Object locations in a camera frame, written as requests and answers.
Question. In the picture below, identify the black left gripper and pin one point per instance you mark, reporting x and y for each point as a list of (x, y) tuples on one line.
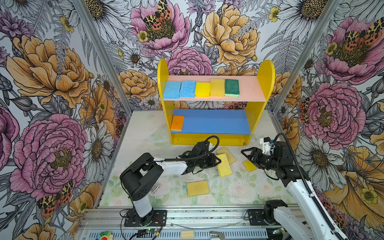
[(213, 160)]

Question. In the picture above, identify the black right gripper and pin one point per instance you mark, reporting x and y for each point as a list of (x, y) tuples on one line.
[(252, 155)]

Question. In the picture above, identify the textured yellow sponge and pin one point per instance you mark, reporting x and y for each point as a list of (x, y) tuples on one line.
[(224, 168)]

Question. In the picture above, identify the orange sponge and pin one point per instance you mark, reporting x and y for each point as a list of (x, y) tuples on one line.
[(177, 123)]

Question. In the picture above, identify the bright yellow sponge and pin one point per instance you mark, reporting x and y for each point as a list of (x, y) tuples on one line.
[(202, 90)]

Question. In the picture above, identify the dark green sponge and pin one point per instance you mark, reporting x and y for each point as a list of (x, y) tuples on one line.
[(232, 88)]

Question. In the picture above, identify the large blue sponge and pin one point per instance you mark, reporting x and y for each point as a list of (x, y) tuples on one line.
[(172, 90)]

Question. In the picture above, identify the rounded yellow sponge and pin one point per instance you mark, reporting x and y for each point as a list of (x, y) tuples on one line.
[(217, 88)]

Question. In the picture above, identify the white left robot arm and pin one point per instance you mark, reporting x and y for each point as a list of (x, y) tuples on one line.
[(139, 178)]

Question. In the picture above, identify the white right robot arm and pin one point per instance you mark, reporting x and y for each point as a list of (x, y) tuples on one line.
[(319, 226)]

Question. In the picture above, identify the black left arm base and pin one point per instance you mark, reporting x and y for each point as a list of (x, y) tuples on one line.
[(156, 218)]

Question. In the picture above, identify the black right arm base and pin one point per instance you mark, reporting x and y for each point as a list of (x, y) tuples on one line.
[(256, 217)]

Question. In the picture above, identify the yellow wooden shelf unit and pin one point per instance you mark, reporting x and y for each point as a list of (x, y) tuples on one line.
[(233, 127)]

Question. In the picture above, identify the small yellow sponge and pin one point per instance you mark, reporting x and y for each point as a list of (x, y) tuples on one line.
[(249, 166)]

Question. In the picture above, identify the tan yellow sponge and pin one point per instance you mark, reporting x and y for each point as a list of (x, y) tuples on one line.
[(231, 158)]

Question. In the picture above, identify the yellow sponge green backing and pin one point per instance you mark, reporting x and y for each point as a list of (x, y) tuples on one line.
[(198, 188)]

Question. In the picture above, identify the purple playing card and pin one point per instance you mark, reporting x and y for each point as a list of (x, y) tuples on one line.
[(155, 188)]

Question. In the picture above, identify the small wooden block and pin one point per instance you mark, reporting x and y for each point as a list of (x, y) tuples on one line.
[(187, 234)]

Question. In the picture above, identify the colourful toy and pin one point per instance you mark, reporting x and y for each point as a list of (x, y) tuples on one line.
[(106, 235)]

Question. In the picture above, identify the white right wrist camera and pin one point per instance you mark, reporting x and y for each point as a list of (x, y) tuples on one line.
[(267, 145)]

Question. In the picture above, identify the aluminium front rail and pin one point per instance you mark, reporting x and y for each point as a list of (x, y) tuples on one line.
[(178, 217)]

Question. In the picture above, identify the aluminium corner post right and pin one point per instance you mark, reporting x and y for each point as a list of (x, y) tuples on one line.
[(322, 24)]

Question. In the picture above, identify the aluminium corner post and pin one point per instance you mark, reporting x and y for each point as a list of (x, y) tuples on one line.
[(322, 24), (96, 39)]

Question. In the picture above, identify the aluminium corner post left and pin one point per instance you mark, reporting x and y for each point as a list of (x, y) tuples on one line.
[(96, 39)]

